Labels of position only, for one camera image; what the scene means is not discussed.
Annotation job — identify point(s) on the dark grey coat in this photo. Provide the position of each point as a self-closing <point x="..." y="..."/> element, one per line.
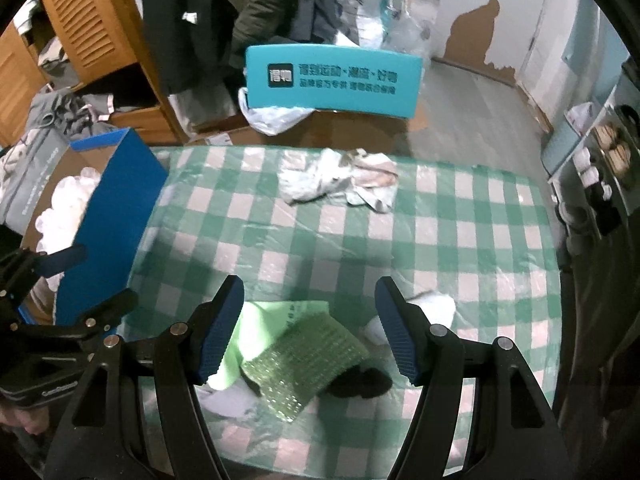
<point x="320" y="0"/>

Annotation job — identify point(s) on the grey clothes pile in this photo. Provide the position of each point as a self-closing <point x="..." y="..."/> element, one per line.
<point x="70" y="110"/>

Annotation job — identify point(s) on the blue cardboard box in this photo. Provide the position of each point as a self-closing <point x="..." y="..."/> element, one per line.
<point x="115" y="220"/>

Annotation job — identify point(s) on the white garment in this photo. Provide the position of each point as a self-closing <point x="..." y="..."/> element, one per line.
<point x="182" y="115"/>

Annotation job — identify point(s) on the white plastic bag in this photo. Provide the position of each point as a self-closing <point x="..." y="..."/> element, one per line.
<point x="310" y="180"/>
<point x="272" y="117"/>

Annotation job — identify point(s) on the person's left hand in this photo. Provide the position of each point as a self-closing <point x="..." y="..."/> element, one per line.
<point x="25" y="417"/>

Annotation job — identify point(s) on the brown cardboard box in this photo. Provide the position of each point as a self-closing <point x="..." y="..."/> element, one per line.
<point x="320" y="127"/>

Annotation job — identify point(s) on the white cloth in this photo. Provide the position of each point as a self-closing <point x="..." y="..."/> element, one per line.
<point x="435" y="307"/>

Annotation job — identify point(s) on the white tissue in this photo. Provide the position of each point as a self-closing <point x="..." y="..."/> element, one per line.
<point x="225" y="402"/>

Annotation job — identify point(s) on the light green plastic bag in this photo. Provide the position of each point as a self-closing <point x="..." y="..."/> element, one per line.
<point x="260" y="325"/>

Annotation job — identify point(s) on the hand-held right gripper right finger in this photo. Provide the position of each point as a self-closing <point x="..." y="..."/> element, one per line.
<point x="400" y="340"/>

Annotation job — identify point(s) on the wooden wardrobe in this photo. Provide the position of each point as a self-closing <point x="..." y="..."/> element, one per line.
<point x="100" y="25"/>

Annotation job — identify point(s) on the black jacket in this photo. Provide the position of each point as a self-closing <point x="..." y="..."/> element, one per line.
<point x="185" y="35"/>

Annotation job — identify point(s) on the large printed plastic bag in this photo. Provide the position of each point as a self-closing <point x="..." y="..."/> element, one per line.
<point x="375" y="5"/>

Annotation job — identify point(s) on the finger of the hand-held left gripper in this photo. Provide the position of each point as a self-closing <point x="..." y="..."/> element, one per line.
<point x="107" y="307"/>
<point x="67" y="255"/>

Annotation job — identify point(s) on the white door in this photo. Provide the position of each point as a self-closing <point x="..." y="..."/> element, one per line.
<point x="550" y="45"/>

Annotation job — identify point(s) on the metal shoe rack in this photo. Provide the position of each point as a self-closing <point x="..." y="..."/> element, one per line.
<point x="615" y="200"/>

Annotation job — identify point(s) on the teal box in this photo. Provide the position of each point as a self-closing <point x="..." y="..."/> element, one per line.
<point x="330" y="80"/>

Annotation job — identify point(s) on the green checked tablecloth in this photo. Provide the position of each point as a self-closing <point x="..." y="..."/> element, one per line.
<point x="450" y="240"/>

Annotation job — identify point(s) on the black cloth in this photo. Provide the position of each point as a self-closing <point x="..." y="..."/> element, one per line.
<point x="360" y="382"/>

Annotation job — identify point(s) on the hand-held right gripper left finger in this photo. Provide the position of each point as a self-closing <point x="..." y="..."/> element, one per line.
<point x="220" y="330"/>

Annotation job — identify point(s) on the green sparkly sponge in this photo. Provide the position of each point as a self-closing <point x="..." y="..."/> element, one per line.
<point x="300" y="365"/>

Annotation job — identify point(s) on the olive green jacket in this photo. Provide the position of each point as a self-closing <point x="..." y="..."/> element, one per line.
<point x="260" y="5"/>

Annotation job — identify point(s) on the brown patterned shoes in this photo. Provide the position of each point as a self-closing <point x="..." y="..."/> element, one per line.
<point x="615" y="147"/>

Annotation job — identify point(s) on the grey tote bag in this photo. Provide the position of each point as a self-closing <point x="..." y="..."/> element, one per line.
<point x="30" y="185"/>

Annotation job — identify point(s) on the clear plastic bag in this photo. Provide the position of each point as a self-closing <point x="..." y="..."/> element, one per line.
<point x="410" y="35"/>

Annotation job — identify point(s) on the pale blue box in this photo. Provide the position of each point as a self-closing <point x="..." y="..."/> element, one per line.
<point x="565" y="145"/>

